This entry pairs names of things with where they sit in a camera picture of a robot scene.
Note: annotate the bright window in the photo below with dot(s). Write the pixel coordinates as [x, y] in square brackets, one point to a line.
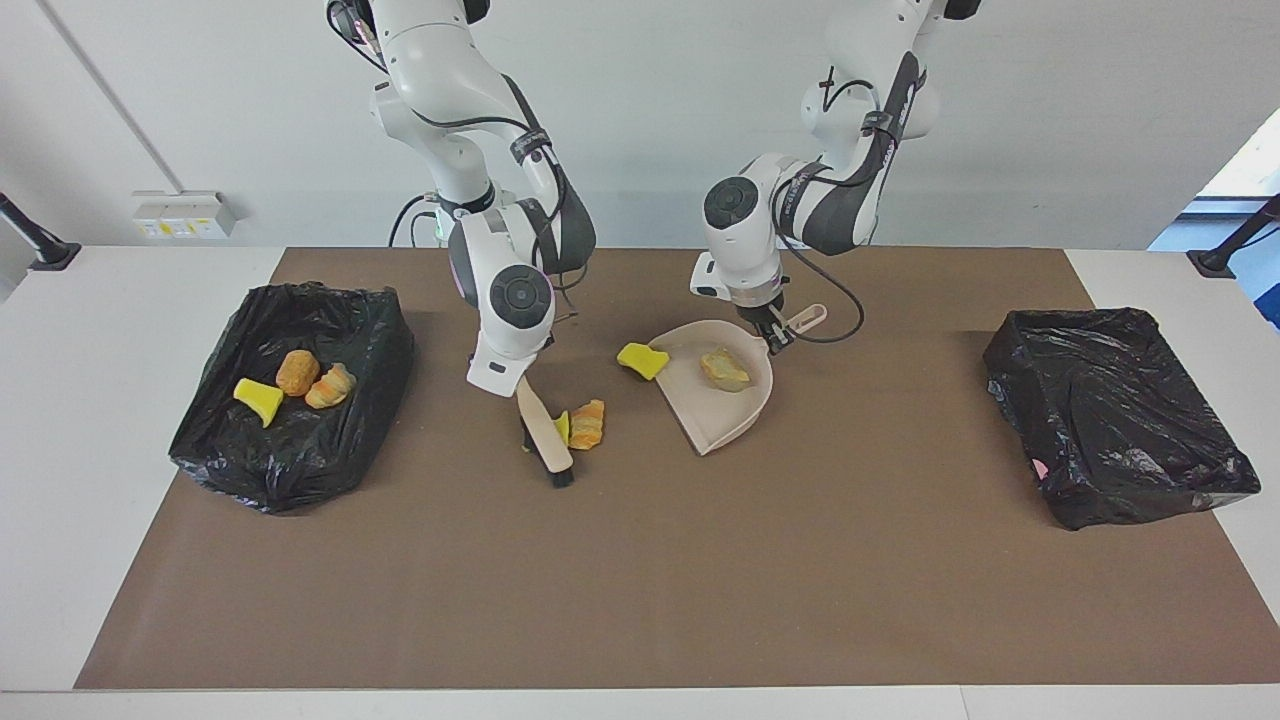
[1250, 170]

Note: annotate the beige hand brush black bristles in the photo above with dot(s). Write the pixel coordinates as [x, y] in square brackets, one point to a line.
[545, 430]

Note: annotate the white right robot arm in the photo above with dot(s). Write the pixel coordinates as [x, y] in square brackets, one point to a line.
[515, 300]

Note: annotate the beige plastic dustpan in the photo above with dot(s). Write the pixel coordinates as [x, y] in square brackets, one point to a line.
[710, 415]

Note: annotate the black bag lined bin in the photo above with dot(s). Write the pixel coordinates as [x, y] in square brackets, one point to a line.
[290, 460]

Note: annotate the brown table mat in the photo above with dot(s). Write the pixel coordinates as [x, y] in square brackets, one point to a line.
[640, 620]

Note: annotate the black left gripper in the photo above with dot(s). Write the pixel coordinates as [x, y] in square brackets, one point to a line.
[762, 308]

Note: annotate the white wall socket box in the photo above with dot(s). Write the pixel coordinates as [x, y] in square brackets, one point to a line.
[180, 215]

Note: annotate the brown bread roll toy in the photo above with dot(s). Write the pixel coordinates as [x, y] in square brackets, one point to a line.
[297, 372]

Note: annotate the pale crusty bread toy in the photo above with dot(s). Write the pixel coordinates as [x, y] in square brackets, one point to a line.
[330, 387]

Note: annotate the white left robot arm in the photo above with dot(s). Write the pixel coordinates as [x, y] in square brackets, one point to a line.
[740, 220]

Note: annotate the striped sliced bread toy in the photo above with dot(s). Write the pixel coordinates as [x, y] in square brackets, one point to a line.
[725, 370]

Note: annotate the small striped croissant toy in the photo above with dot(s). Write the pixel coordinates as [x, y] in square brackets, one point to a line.
[588, 425]

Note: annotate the yellow sponge piece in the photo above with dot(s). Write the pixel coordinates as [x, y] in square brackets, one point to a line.
[642, 360]
[563, 427]
[258, 398]

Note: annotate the white wall conduit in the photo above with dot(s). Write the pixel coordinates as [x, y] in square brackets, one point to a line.
[102, 90]

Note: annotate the black bag bin pink spot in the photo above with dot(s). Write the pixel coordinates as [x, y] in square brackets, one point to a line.
[1110, 420]

